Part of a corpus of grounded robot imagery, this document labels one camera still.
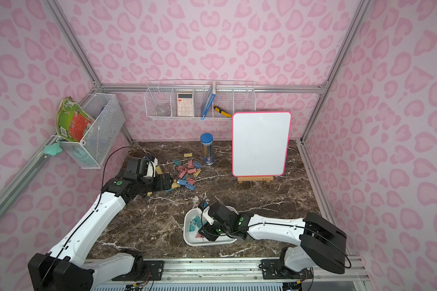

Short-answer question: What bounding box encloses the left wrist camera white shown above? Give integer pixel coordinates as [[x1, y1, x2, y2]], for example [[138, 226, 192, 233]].
[[144, 156, 159, 178]]

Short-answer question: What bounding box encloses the white calculator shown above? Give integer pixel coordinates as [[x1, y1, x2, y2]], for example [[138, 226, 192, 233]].
[[177, 93, 194, 117]]

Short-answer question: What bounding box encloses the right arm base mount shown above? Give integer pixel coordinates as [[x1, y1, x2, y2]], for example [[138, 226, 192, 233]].
[[258, 259, 313, 281]]

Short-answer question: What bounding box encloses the green red snack bag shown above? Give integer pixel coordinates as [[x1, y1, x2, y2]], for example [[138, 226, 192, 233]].
[[56, 97, 95, 143]]

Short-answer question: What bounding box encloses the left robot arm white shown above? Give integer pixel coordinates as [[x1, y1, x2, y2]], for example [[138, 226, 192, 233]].
[[28, 156, 174, 291]]

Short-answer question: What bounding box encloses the white storage tray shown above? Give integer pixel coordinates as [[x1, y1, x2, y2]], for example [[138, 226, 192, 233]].
[[183, 208, 237, 247]]

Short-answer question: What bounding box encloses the yellow utility knife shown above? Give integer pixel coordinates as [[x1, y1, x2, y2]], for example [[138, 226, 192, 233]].
[[214, 105, 232, 118]]

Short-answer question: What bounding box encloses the wooden whiteboard easel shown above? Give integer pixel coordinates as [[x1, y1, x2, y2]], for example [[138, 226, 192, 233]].
[[237, 176, 274, 184]]

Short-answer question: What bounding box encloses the white mesh wall basket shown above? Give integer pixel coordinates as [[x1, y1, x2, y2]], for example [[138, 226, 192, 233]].
[[60, 93, 125, 169]]

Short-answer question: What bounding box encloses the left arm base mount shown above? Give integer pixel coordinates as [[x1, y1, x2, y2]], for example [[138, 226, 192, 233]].
[[112, 259, 165, 282]]

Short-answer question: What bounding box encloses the wire shelf on back wall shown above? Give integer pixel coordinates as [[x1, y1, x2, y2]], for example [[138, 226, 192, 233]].
[[144, 80, 257, 120]]

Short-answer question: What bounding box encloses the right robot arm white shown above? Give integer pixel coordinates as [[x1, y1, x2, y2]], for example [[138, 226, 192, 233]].
[[198, 201, 352, 279]]

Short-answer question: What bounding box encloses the blue book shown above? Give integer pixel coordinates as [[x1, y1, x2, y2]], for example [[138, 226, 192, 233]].
[[200, 81, 216, 118]]

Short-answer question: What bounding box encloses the blue lid pencil canister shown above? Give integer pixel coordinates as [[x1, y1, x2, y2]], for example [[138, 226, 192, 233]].
[[200, 133, 215, 166]]

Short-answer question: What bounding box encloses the pink framed whiteboard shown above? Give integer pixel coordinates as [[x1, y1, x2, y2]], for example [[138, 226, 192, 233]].
[[232, 112, 292, 177]]

